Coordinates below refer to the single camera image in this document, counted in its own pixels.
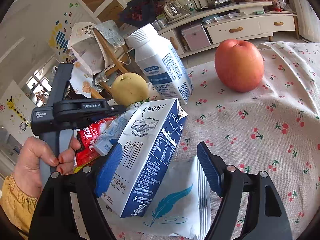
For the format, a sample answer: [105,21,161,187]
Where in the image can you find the cherry print tablecloth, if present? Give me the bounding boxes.
[100,42,319,239]

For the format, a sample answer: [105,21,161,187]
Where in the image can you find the white TV cabinet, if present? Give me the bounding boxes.
[158,1,299,58]

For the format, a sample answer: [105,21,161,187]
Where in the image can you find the pink storage box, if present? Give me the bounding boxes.
[181,22,211,51]

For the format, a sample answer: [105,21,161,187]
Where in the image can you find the white blue pouch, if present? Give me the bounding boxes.
[94,102,142,156]

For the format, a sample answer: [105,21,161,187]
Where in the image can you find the person's left hand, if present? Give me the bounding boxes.
[13,137,81,198]

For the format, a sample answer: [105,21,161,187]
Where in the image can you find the yellow pear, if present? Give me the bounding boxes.
[111,73,149,107]

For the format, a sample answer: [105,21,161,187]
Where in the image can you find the dark wrapped flower bouquet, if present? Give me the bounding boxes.
[119,0,156,28]

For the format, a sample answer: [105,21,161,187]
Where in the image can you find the white capped milk bottle carton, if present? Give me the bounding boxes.
[127,24,193,105]

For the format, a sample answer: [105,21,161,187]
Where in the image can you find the white electric kettle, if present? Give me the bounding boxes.
[163,2,191,23]

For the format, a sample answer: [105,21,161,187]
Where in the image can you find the red apple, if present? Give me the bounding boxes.
[214,39,264,92]

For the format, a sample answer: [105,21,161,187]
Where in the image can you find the wooden chair with cloth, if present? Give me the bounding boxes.
[68,20,131,98]

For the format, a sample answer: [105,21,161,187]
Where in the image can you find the white feather print pouch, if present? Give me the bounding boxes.
[139,154,212,240]

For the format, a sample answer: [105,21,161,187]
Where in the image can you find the blue white milk carton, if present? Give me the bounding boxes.
[102,99,187,218]

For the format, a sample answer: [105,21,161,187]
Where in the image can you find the red snack wrapper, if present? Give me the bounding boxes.
[74,116,116,173]

